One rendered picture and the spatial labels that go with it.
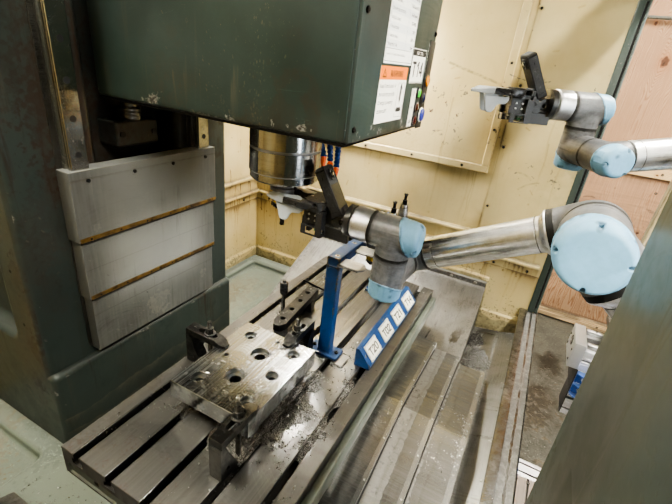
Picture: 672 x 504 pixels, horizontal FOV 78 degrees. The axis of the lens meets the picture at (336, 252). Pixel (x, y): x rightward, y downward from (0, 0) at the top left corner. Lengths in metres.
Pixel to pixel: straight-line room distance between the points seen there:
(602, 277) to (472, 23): 1.28
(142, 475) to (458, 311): 1.33
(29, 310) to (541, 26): 1.80
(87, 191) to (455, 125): 1.34
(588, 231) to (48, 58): 1.08
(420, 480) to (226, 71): 1.09
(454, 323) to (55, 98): 1.54
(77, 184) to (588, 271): 1.06
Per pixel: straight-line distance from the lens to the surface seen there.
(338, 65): 0.74
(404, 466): 1.27
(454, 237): 0.95
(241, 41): 0.85
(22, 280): 1.22
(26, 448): 1.61
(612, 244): 0.74
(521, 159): 1.82
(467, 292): 1.95
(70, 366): 1.38
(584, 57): 1.79
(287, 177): 0.89
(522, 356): 1.71
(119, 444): 1.11
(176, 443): 1.08
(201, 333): 1.19
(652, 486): 0.38
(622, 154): 1.15
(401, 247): 0.84
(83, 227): 1.18
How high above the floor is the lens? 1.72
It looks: 25 degrees down
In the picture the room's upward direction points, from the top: 7 degrees clockwise
